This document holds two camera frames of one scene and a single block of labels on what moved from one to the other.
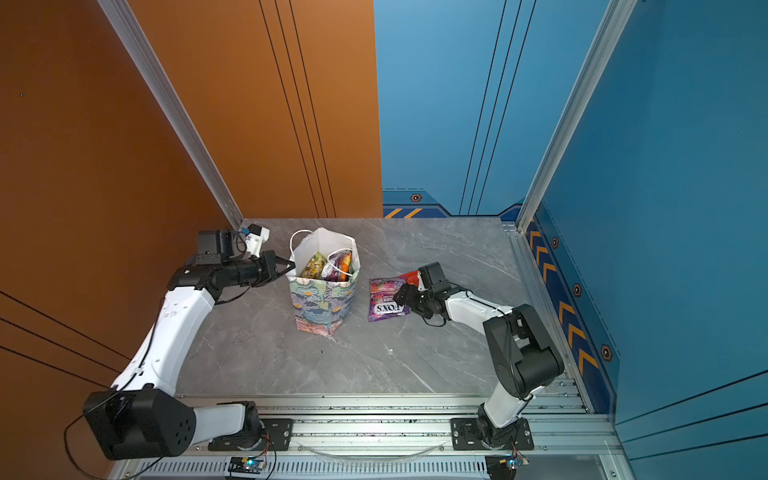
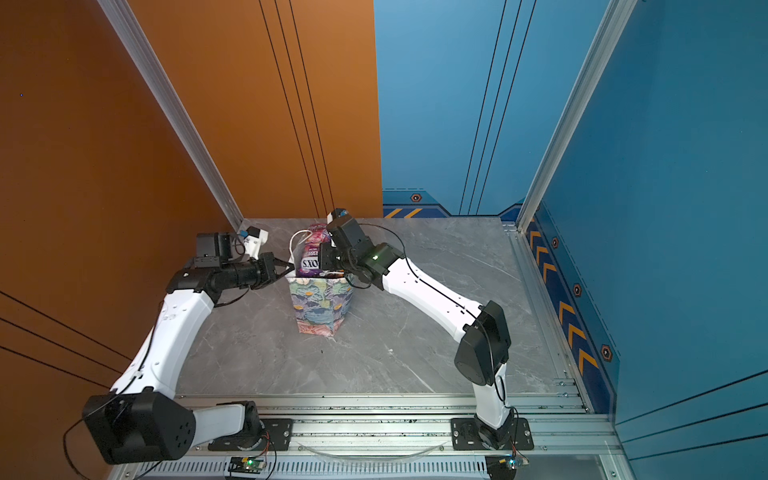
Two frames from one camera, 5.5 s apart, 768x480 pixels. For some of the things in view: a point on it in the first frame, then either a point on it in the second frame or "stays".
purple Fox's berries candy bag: [381, 303] to [310, 266]
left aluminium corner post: [137, 44] stays
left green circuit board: [246, 465] stays
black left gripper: [271, 274] stays
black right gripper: [406, 298] to [325, 257]
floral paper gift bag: [321, 306] stays
